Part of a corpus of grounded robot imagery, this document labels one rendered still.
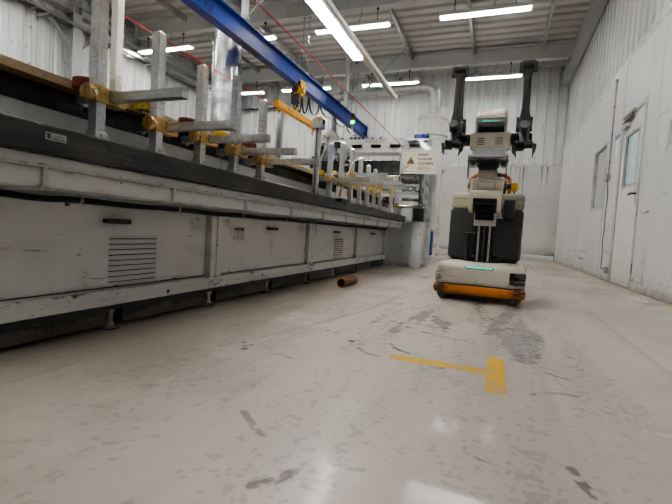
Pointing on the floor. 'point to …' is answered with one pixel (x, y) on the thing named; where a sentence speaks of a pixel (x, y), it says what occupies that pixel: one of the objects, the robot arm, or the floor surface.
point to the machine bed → (146, 240)
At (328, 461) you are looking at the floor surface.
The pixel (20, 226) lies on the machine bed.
